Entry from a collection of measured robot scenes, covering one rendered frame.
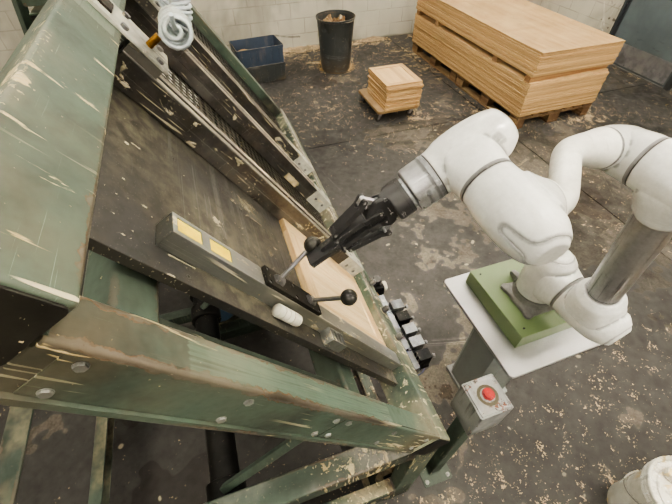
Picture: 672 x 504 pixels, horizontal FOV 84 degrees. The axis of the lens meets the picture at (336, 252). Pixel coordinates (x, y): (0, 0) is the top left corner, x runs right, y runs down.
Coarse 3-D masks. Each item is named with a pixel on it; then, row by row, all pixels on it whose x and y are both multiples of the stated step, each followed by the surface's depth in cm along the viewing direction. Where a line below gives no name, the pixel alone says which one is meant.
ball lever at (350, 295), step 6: (342, 294) 81; (348, 294) 80; (354, 294) 81; (312, 300) 86; (318, 300) 85; (324, 300) 85; (330, 300) 84; (336, 300) 83; (342, 300) 81; (348, 300) 80; (354, 300) 80
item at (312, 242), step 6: (306, 240) 77; (312, 240) 76; (318, 240) 77; (306, 246) 76; (312, 246) 76; (306, 252) 77; (300, 258) 77; (294, 264) 77; (288, 270) 78; (276, 276) 77; (282, 276) 78; (276, 282) 77; (282, 282) 78
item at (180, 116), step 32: (96, 0) 68; (128, 32) 72; (128, 64) 76; (160, 64) 77; (160, 96) 82; (192, 128) 90; (224, 160) 98; (256, 192) 109; (320, 224) 134; (352, 256) 150
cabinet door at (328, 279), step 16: (288, 224) 120; (288, 240) 113; (304, 240) 125; (304, 272) 105; (320, 272) 120; (336, 272) 137; (304, 288) 101; (320, 288) 110; (336, 288) 124; (352, 288) 143; (320, 304) 101; (336, 304) 114; (352, 320) 118; (368, 320) 135
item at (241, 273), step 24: (168, 216) 60; (168, 240) 58; (192, 240) 61; (216, 240) 68; (192, 264) 64; (216, 264) 65; (240, 264) 70; (240, 288) 72; (264, 288) 74; (360, 336) 107; (384, 360) 120
